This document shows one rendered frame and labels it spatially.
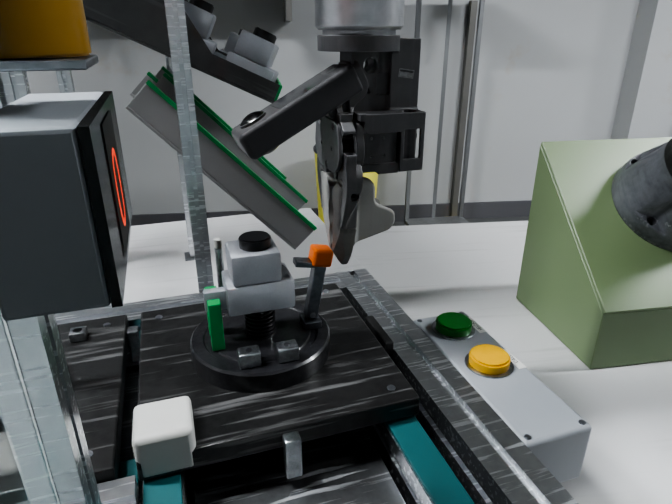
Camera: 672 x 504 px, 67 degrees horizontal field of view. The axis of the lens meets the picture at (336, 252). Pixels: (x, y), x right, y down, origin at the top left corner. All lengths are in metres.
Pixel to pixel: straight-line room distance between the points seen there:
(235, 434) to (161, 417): 0.06
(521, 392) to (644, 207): 0.36
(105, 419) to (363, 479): 0.22
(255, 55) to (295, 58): 2.76
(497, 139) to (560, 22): 0.82
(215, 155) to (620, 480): 0.58
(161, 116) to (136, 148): 2.96
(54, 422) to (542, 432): 0.37
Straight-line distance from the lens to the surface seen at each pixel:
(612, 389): 0.75
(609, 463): 0.64
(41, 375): 0.29
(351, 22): 0.44
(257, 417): 0.46
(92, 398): 0.52
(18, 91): 0.65
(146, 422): 0.44
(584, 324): 0.76
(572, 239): 0.76
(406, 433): 0.48
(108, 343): 0.59
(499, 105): 3.80
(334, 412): 0.46
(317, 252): 0.49
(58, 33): 0.24
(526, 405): 0.51
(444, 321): 0.59
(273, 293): 0.49
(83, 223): 0.21
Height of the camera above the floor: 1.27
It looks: 23 degrees down
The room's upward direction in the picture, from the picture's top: straight up
